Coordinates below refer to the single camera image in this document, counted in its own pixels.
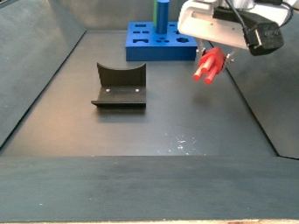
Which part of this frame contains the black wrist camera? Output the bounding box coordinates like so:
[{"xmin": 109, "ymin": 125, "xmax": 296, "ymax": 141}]
[{"xmin": 213, "ymin": 7, "xmax": 285, "ymax": 56}]

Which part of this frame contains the blue cylinder peg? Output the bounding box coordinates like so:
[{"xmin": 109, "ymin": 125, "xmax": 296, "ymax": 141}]
[{"xmin": 155, "ymin": 0, "xmax": 170, "ymax": 34}]

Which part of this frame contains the black camera cable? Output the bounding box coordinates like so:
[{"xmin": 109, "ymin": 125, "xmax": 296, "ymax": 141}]
[{"xmin": 222, "ymin": 0, "xmax": 296, "ymax": 47}]

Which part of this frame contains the green cylinder peg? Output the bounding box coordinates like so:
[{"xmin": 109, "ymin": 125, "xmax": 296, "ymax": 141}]
[{"xmin": 154, "ymin": 0, "xmax": 158, "ymax": 27}]

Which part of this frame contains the blue shape sorter block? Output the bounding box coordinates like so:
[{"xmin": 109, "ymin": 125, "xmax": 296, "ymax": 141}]
[{"xmin": 126, "ymin": 22, "xmax": 198, "ymax": 61}]

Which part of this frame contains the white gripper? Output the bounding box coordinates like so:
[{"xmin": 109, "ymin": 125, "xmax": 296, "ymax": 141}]
[{"xmin": 178, "ymin": 0, "xmax": 299, "ymax": 67}]

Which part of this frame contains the red three prong object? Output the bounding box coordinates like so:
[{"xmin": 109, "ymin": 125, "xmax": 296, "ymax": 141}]
[{"xmin": 193, "ymin": 46, "xmax": 226, "ymax": 85}]

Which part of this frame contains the black curved fixture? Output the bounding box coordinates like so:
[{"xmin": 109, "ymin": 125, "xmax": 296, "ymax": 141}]
[{"xmin": 91, "ymin": 64, "xmax": 146, "ymax": 109}]

